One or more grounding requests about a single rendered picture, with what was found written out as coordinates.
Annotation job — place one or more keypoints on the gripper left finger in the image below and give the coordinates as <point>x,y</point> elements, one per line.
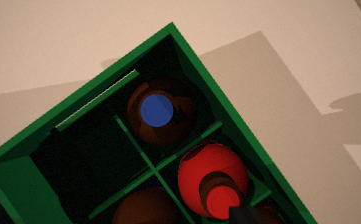
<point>237,216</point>

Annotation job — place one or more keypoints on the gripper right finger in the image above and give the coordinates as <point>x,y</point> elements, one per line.
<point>254,215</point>

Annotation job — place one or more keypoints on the red bottle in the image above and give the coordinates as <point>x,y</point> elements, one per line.
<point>210,178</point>

